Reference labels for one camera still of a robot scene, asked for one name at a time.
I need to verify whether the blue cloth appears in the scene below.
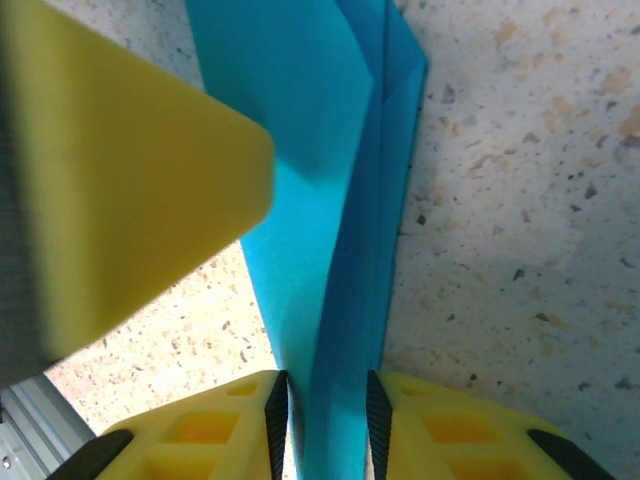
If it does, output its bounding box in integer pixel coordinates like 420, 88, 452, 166
183, 0, 432, 480

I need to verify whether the long aluminium mounting rail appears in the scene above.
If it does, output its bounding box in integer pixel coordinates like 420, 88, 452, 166
0, 373, 99, 480

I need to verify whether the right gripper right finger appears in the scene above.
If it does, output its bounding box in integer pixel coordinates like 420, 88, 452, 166
366, 368, 617, 480

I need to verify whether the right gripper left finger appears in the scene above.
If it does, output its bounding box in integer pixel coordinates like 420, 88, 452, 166
59, 368, 292, 480

